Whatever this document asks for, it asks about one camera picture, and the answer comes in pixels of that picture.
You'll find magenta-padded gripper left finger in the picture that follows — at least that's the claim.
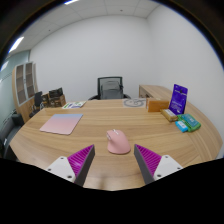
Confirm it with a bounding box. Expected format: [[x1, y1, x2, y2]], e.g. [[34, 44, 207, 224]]
[[44, 143, 96, 188]]

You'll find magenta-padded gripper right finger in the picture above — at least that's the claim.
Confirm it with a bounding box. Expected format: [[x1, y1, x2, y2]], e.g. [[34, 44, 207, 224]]
[[133, 143, 184, 186]]

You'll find pink computer mouse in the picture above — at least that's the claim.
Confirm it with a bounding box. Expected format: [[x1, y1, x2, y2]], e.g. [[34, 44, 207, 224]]
[[106, 128, 132, 155]]

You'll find pink-blue gradient mouse pad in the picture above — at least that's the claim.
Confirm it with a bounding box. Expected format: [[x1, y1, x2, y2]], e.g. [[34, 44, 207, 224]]
[[39, 113, 84, 136]]

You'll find blue packet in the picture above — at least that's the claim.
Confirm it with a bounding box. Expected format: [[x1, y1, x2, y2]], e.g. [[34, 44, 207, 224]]
[[174, 120, 189, 134]]

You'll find small tan box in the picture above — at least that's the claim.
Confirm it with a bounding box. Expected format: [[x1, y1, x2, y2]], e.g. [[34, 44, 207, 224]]
[[160, 108, 179, 123]]

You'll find green packet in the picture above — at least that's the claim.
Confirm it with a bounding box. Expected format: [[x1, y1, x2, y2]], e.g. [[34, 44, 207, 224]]
[[176, 113, 202, 133]]

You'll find orange-brown cardboard box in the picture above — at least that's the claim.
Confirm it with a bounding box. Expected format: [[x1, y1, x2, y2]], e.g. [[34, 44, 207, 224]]
[[146, 97, 170, 113]]

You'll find black armchair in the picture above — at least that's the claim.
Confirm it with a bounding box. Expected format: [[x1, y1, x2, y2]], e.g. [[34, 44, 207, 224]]
[[0, 113, 25, 159]]

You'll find white sticker sheet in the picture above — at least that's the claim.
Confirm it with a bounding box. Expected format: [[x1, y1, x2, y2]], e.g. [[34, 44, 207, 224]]
[[61, 100, 87, 110]]

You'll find large brown cardboard box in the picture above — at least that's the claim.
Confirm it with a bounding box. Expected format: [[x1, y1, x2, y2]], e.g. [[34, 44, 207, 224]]
[[49, 94, 67, 108]]

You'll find purple pouch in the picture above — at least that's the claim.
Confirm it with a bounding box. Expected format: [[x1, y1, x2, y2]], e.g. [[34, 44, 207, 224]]
[[168, 83, 189, 116]]

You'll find small brown cardboard box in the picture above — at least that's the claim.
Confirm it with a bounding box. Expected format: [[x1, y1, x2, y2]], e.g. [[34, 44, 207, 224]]
[[41, 93, 51, 108]]

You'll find sheet with grey circle print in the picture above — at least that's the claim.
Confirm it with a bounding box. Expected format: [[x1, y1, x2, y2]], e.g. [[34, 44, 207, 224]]
[[121, 97, 147, 109]]

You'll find small black chair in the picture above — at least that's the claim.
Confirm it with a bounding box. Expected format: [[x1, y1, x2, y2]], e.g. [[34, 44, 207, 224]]
[[28, 90, 45, 118]]

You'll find black cardboard box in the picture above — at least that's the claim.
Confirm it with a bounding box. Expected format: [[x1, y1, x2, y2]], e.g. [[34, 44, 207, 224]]
[[48, 87, 64, 99]]

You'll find wooden side desk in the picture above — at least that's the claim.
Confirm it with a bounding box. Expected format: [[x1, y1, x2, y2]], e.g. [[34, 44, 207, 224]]
[[138, 84, 174, 101]]

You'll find black mesh office chair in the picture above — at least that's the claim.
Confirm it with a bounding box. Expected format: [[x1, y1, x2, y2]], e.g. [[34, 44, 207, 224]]
[[87, 76, 132, 101]]

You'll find wooden shelf cabinet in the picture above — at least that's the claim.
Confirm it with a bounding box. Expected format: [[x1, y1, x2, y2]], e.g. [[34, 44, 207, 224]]
[[11, 61, 43, 124]]

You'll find grey backpack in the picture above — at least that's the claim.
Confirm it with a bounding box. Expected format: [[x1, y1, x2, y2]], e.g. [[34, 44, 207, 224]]
[[100, 79, 124, 100]]

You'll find long ceiling light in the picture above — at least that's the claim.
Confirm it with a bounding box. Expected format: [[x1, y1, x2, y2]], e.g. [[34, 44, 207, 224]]
[[8, 35, 25, 54]]

